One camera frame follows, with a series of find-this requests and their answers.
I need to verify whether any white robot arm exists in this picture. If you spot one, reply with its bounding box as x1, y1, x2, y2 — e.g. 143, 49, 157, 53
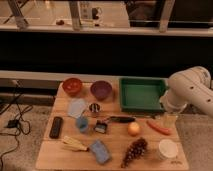
159, 66, 213, 128

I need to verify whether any white paper cup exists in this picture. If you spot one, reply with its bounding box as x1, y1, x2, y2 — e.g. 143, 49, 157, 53
157, 139, 178, 160

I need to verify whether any small metal cup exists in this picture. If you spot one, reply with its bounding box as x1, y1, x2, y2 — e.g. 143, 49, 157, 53
89, 103, 100, 116

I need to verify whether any blue plastic cup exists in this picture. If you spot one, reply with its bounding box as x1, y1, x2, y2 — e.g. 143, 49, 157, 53
76, 116, 89, 133

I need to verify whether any orange carrot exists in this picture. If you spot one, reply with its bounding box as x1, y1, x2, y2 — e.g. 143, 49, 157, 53
146, 120, 171, 135

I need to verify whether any purple grape bunch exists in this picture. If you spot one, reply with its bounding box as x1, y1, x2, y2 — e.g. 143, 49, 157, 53
121, 138, 148, 168

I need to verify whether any green plastic tray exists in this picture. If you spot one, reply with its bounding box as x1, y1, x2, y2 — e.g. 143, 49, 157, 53
119, 78, 167, 113

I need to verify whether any purple bowl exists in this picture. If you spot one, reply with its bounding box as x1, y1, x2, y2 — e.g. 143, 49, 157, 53
90, 80, 112, 100

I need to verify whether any blue sponge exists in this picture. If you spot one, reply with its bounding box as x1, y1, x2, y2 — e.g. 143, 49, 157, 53
89, 140, 111, 165

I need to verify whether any wooden board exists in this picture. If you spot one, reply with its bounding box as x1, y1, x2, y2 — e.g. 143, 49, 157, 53
36, 88, 189, 171

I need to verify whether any red bowl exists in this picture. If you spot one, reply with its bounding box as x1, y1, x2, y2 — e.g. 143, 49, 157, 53
62, 78, 82, 96

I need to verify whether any black handled tool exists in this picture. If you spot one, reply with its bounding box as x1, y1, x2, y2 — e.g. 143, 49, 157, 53
102, 116, 135, 123

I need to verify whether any black power adapter cable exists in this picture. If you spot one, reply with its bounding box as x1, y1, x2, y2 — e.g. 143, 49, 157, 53
0, 79, 34, 171

